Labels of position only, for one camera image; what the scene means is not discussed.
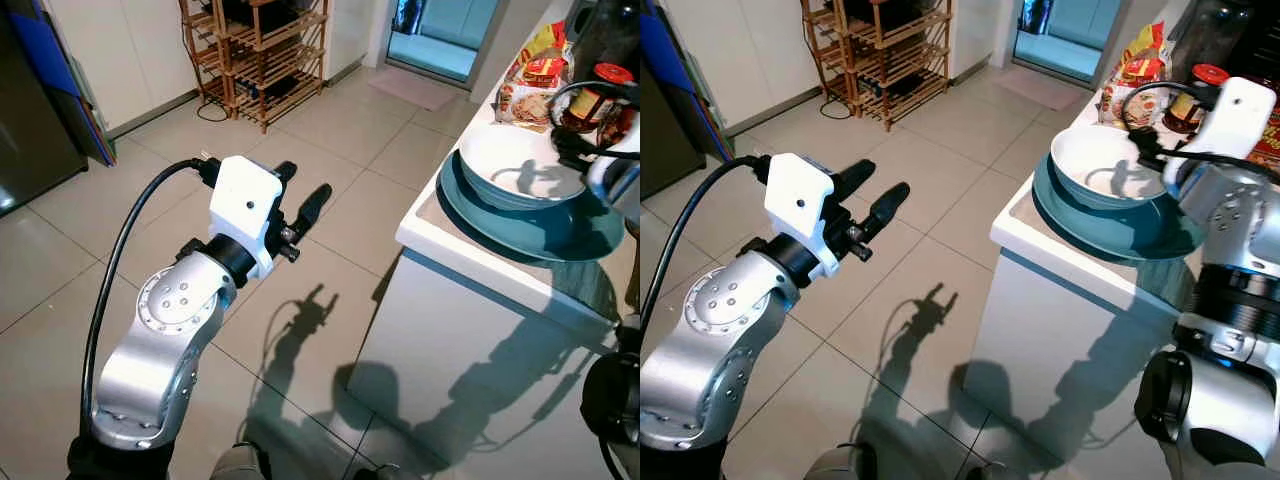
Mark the clear flatbread bag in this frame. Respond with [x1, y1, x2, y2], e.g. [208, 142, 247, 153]
[494, 21, 572, 132]
[1097, 21, 1174, 130]

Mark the dark jar with red lid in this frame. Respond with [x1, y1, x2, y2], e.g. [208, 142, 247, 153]
[1164, 63, 1230, 137]
[558, 62, 634, 137]

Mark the blue flat board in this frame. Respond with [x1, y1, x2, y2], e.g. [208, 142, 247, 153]
[640, 0, 738, 167]
[8, 0, 113, 167]

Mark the pink door mat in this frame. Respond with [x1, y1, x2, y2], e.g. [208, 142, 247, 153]
[367, 67, 458, 112]
[989, 67, 1081, 112]

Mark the black floor cable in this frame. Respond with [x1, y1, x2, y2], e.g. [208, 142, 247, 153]
[180, 20, 233, 124]
[805, 20, 856, 121]

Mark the wooden shelf rack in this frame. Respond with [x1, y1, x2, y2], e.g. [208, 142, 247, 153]
[799, 0, 953, 133]
[179, 0, 332, 135]

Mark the white bowl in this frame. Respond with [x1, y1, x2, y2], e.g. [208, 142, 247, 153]
[457, 121, 593, 212]
[1049, 124, 1188, 210]

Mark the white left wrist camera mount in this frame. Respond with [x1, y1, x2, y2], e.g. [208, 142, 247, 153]
[207, 155, 285, 282]
[764, 152, 837, 282]

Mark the beige placemat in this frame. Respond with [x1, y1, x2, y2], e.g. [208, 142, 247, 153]
[596, 258, 641, 319]

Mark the dark glass jar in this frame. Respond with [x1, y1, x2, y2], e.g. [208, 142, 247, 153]
[1169, 0, 1258, 83]
[573, 0, 641, 83]

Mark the teal plate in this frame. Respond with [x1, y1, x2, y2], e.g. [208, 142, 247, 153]
[1031, 150, 1208, 262]
[436, 148, 627, 264]

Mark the blue glass door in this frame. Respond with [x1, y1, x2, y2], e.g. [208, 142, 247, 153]
[387, 0, 503, 84]
[1011, 0, 1118, 84]

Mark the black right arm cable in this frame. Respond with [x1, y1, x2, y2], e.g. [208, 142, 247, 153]
[547, 81, 641, 163]
[1119, 80, 1280, 167]

